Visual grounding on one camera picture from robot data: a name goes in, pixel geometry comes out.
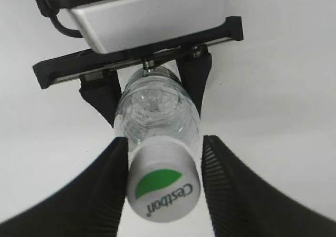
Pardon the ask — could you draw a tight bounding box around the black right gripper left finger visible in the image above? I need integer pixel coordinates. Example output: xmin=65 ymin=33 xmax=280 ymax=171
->
xmin=1 ymin=137 xmax=128 ymax=236

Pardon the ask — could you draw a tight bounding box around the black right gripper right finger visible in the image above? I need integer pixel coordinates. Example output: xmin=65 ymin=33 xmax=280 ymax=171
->
xmin=201 ymin=135 xmax=335 ymax=236

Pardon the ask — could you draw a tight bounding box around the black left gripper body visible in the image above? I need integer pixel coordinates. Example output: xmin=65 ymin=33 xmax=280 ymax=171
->
xmin=32 ymin=16 xmax=243 ymax=89

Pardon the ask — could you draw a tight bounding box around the clear Cestbon water bottle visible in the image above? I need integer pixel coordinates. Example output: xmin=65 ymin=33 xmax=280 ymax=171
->
xmin=113 ymin=66 xmax=201 ymax=154

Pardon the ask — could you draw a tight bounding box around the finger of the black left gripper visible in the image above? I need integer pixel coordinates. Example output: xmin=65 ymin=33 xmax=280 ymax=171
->
xmin=176 ymin=51 xmax=212 ymax=116
xmin=79 ymin=70 xmax=122 ymax=126

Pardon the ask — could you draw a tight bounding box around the white green bottle cap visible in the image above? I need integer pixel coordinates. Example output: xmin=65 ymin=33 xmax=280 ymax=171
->
xmin=127 ymin=136 xmax=201 ymax=223

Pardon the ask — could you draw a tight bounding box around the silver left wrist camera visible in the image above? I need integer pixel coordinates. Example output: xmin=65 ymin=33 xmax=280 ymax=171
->
xmin=46 ymin=0 xmax=232 ymax=55

